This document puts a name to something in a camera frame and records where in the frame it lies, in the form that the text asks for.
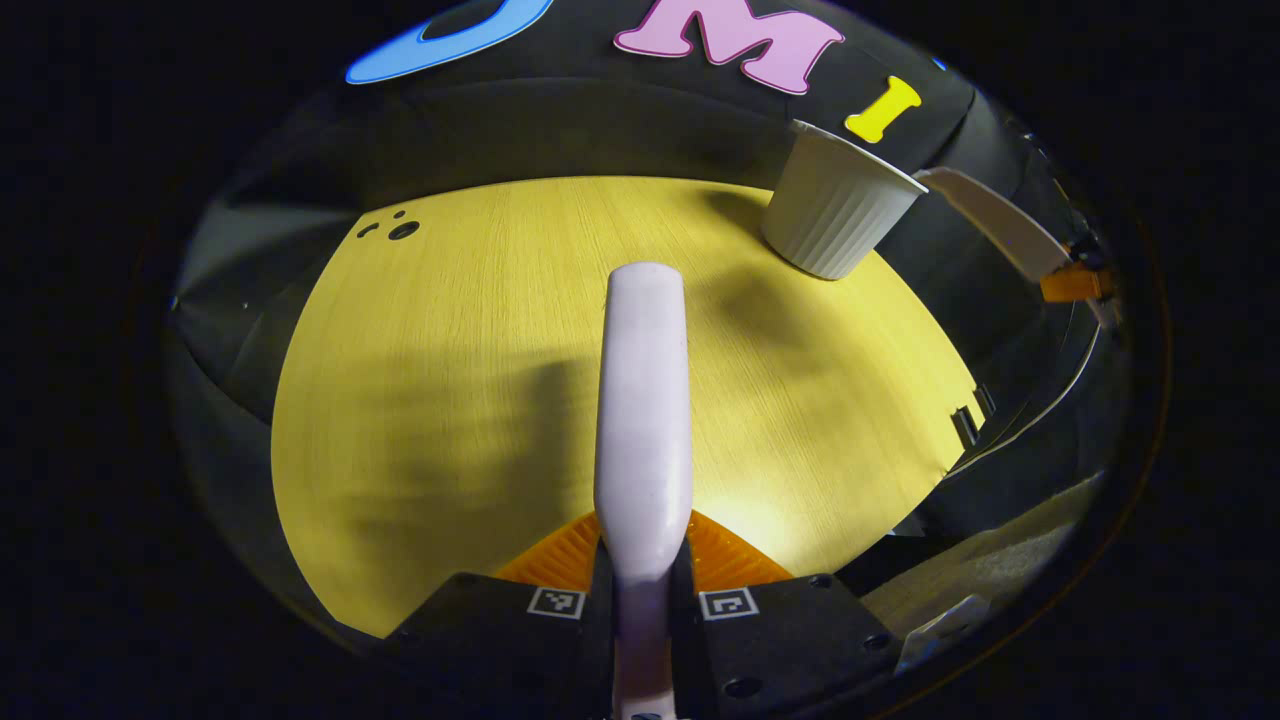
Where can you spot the wooden desktop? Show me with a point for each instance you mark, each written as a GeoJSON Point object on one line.
{"type": "Point", "coordinates": [450, 350]}

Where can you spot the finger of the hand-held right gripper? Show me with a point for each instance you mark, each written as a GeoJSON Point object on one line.
{"type": "Point", "coordinates": [1072, 284]}

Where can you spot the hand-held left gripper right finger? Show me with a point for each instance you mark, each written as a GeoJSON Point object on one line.
{"type": "Point", "coordinates": [790, 640]}

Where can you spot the small white object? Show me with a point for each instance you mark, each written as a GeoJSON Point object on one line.
{"type": "Point", "coordinates": [945, 625]}

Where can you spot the white ribbed garbage bin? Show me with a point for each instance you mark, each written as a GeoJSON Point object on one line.
{"type": "Point", "coordinates": [835, 215]}

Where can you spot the pale lilac dustpan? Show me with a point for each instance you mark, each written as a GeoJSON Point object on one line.
{"type": "Point", "coordinates": [1000, 225]}

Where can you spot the small pale lilac broom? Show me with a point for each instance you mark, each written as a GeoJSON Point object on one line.
{"type": "Point", "coordinates": [645, 400]}

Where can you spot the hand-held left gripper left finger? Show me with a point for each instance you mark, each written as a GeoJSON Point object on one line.
{"type": "Point", "coordinates": [500, 640]}

